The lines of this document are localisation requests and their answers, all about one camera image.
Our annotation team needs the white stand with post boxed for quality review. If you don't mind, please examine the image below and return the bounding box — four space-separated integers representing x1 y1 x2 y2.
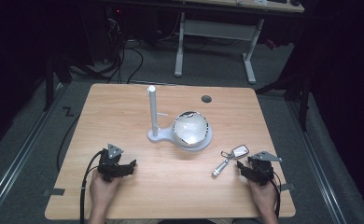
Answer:
147 85 214 153

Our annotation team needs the person's right hand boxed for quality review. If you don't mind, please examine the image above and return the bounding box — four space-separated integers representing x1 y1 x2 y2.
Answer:
247 179 279 217

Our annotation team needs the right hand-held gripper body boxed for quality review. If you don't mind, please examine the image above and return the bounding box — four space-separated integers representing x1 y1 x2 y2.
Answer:
246 150 283 188

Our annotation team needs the keychain with fob and cylinder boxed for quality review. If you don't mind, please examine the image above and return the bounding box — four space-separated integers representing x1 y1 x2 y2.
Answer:
211 144 250 178

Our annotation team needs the person's left hand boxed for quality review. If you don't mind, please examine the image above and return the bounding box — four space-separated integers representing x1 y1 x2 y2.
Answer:
89 169 122 204

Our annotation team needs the black stand leg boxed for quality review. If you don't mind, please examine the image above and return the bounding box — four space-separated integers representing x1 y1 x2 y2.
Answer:
255 71 312 132
42 55 73 112

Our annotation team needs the dark computer tower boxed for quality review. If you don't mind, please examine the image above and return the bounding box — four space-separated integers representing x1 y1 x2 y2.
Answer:
105 5 129 63

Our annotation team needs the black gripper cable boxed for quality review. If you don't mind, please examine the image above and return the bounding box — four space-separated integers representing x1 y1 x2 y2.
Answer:
269 170 282 218
79 150 105 224

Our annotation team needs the grey tape strip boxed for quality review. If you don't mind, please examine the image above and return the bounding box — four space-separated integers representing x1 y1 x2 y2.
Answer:
279 182 297 192
42 188 66 198

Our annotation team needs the metal floor rail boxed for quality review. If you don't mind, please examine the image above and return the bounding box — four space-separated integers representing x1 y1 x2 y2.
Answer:
286 100 348 224
0 81 69 216

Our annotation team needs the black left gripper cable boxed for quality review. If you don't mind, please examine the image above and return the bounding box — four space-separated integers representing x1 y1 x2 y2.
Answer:
79 150 105 224

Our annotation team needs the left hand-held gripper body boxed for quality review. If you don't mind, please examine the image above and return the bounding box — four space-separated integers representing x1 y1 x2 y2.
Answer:
97 143 124 183

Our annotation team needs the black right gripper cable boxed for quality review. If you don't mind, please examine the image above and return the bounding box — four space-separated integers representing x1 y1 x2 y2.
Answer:
269 170 282 218

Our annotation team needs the desk with white legs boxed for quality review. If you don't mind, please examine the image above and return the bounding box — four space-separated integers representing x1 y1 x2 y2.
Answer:
173 0 305 86

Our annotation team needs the thin black floor cable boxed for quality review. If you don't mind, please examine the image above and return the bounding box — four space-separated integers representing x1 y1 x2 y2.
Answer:
56 114 81 173

